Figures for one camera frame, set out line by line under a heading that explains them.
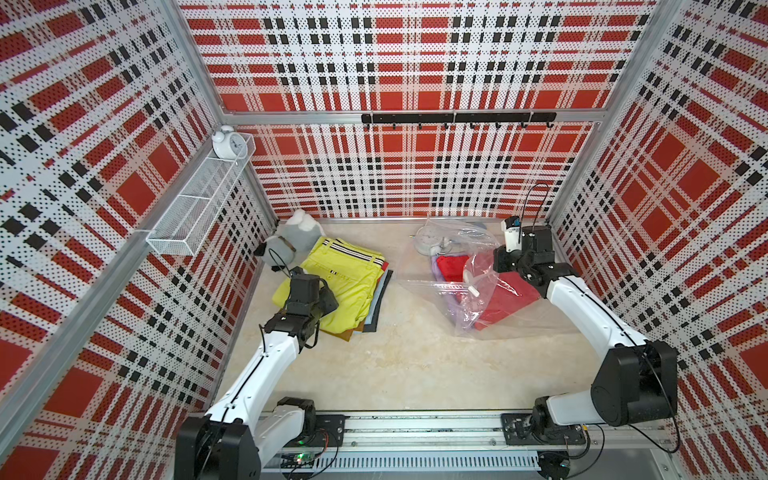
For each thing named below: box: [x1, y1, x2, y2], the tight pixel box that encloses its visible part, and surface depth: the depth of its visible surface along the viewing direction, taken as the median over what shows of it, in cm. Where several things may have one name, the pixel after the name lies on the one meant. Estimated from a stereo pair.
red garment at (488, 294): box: [436, 254, 541, 331], surface depth 87 cm
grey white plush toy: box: [254, 209, 325, 271], surface depth 107 cm
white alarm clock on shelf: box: [211, 125, 248, 160], surface depth 82 cm
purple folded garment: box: [431, 255, 477, 330], surface depth 83 cm
